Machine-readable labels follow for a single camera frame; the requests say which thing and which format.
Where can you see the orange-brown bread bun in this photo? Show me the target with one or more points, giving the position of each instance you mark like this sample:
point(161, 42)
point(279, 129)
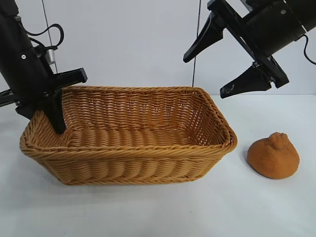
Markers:
point(271, 160)

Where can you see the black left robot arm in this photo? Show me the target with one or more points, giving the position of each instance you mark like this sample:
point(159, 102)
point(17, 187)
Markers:
point(10, 29)

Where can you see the tan woven wicker basket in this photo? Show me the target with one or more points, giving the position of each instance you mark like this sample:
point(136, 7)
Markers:
point(135, 158)

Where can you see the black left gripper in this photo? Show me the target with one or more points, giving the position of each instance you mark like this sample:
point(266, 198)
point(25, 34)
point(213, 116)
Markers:
point(27, 74)

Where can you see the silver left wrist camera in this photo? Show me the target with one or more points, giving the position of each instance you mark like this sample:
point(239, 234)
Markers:
point(51, 56)

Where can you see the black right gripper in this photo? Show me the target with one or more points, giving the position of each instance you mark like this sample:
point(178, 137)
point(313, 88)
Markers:
point(266, 28)

